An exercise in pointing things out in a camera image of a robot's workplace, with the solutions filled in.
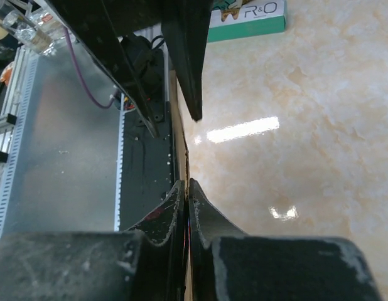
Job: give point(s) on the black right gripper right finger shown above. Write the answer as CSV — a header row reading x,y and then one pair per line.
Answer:
x,y
207,222

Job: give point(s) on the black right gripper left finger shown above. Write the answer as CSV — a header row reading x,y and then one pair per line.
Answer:
x,y
164,226

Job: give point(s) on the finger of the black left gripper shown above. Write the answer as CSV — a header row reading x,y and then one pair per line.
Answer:
x,y
185,27
90,22

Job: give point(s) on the brown cardboard box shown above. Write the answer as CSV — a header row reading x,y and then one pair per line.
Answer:
x,y
183,173

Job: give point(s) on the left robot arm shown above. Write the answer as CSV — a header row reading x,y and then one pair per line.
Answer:
x,y
127,17

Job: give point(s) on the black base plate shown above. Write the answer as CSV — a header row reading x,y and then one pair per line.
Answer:
x,y
146,168

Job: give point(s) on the aluminium front rail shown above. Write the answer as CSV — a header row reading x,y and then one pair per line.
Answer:
x,y
12,102

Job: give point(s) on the white slotted cable duct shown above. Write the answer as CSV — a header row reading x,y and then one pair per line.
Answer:
x,y
8,170

